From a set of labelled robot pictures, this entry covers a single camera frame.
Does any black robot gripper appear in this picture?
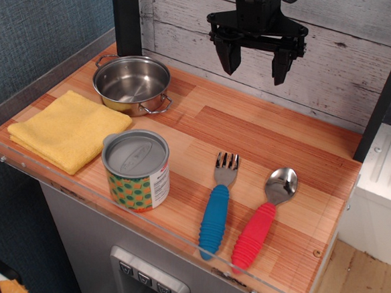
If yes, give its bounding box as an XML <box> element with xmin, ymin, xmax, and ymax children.
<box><xmin>207</xmin><ymin>0</ymin><xmax>308</xmax><ymax>86</ymax></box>

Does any green orange patterned tin can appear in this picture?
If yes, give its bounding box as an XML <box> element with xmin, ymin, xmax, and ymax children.
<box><xmin>101</xmin><ymin>129</ymin><xmax>170</xmax><ymax>213</ymax></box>

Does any small stainless steel pot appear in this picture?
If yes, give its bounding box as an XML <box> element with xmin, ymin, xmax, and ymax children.
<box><xmin>92</xmin><ymin>54</ymin><xmax>173</xmax><ymax>117</ymax></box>

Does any clear acrylic table guard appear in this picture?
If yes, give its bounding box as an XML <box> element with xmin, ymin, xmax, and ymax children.
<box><xmin>0</xmin><ymin>24</ymin><xmax>370</xmax><ymax>293</ymax></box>

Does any folded yellow cloth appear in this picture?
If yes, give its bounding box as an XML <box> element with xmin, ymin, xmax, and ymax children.
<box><xmin>7</xmin><ymin>90</ymin><xmax>132</xmax><ymax>175</ymax></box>

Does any white ribbed furniture panel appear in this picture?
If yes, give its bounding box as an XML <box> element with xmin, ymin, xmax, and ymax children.
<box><xmin>337</xmin><ymin>124</ymin><xmax>391</xmax><ymax>265</ymax></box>

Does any silver dispenser button panel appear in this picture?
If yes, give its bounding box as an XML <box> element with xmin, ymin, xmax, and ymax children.
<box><xmin>110</xmin><ymin>246</ymin><xmax>190</xmax><ymax>293</ymax></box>

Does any red handled metal spoon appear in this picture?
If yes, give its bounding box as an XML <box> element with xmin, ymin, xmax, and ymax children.
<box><xmin>231</xmin><ymin>167</ymin><xmax>298</xmax><ymax>274</ymax></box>

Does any black vertical post right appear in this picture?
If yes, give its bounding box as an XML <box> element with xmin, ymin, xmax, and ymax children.
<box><xmin>353</xmin><ymin>71</ymin><xmax>391</xmax><ymax>163</ymax></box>

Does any black vertical post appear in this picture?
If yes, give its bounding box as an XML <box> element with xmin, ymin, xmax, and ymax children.
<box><xmin>353</xmin><ymin>71</ymin><xmax>391</xmax><ymax>163</ymax></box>
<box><xmin>112</xmin><ymin>0</ymin><xmax>143</xmax><ymax>57</ymax></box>

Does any black vertical post left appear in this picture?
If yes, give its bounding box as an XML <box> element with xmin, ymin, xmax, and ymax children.
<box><xmin>112</xmin><ymin>0</ymin><xmax>143</xmax><ymax>57</ymax></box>

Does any blue handled metal fork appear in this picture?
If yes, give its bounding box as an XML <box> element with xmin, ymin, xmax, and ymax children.
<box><xmin>199</xmin><ymin>152</ymin><xmax>240</xmax><ymax>261</ymax></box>

